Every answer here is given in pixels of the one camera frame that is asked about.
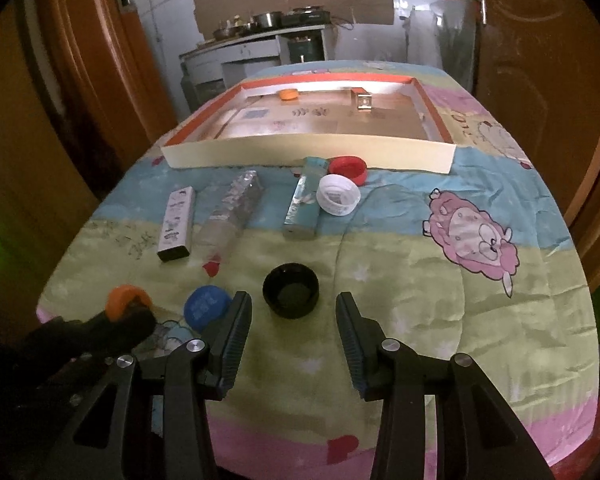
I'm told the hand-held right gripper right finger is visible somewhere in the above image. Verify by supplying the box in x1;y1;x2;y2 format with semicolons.
336;292;556;480

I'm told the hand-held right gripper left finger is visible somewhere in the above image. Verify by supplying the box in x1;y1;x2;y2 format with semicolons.
55;290;253;480

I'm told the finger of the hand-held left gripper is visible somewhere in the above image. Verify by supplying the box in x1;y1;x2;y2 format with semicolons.
80;297;159;357

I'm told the blue ball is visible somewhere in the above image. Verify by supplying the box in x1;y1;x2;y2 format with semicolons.
184;285;233;333

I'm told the black bottle cap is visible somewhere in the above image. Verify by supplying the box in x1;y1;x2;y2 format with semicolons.
262;263;321;319

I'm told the white patterned box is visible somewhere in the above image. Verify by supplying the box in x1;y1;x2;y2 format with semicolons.
157;186;197;263

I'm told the white bottle cap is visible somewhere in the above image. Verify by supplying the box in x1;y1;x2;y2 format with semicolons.
316;175;361;217

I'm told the floral patterned box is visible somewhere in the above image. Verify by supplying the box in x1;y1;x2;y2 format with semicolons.
282;156;328;241

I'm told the orange-rimmed cardboard tray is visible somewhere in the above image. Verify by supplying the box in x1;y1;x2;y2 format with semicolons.
160;74;456;175

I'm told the cartoon printed blanket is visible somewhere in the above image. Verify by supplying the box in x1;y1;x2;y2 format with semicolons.
36;60;600;476

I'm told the red bottle cap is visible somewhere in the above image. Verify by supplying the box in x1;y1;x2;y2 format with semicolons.
328;156;368;186

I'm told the wooden door with lock plate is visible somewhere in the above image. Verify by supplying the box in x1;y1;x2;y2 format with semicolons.
30;0;181;201

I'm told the white kitchen counter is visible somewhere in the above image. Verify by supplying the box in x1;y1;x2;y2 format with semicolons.
180;22;336;111

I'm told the dark green appliance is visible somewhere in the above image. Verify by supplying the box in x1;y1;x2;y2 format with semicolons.
287;36;326;63

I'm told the plastic-wrapped panel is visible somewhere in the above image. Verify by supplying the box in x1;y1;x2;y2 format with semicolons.
405;2;478;96

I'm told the black induction cooker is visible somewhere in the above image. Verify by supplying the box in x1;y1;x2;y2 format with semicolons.
280;7;333;26

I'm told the wooden door with handle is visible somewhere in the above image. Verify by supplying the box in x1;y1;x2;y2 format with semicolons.
472;0;600;271

